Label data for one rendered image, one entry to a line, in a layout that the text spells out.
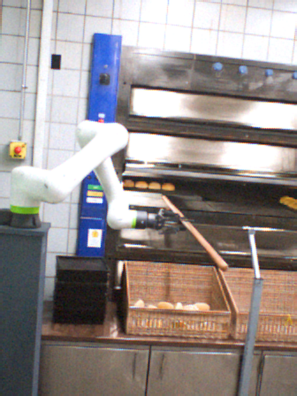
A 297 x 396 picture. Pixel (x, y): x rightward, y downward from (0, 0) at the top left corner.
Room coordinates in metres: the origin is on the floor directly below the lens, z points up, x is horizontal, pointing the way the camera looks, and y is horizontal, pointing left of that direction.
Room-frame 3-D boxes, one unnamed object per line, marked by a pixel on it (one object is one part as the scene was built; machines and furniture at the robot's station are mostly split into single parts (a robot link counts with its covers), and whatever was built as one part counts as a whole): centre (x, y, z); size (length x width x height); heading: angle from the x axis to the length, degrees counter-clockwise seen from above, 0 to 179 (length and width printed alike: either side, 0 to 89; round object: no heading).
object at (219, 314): (2.94, -0.19, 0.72); 0.56 x 0.49 x 0.28; 97
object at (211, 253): (2.73, -0.20, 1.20); 1.71 x 0.03 x 0.03; 6
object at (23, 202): (2.25, 0.51, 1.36); 0.16 x 0.13 x 0.19; 53
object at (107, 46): (4.08, 0.43, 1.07); 1.93 x 0.16 x 2.15; 7
